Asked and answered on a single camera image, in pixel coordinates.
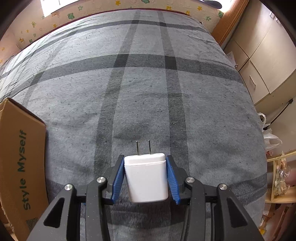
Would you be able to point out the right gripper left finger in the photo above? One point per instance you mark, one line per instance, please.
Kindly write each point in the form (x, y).
(61, 219)

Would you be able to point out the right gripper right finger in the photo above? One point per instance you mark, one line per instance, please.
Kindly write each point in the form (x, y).
(229, 219)

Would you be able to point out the brown cardboard box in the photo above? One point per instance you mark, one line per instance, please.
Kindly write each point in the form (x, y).
(23, 185)

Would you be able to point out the large white charger plug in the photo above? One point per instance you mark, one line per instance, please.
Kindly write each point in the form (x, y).
(146, 177)

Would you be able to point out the wooden shelf with clutter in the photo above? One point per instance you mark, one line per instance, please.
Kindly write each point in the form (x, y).
(280, 192)

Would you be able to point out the white plastic bag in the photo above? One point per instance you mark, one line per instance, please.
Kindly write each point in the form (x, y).
(271, 141)

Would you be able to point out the grey plaid bed blanket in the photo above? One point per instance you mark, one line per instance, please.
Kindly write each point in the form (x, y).
(157, 78)

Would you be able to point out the beige wardrobe cabinet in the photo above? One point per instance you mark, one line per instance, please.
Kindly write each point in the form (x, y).
(265, 58)

